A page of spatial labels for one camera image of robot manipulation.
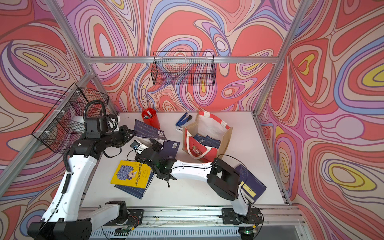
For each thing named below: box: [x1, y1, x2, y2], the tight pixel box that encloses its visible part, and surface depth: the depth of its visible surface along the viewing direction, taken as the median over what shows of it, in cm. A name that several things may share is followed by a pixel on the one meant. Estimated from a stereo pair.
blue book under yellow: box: [114, 171, 155, 200], surface depth 83 cm
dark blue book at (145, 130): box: [134, 119, 168, 140], surface depth 80 cm
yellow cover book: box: [110, 160, 152, 189], surface depth 86 cm
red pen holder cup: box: [141, 108, 161, 130], surface depth 105 cm
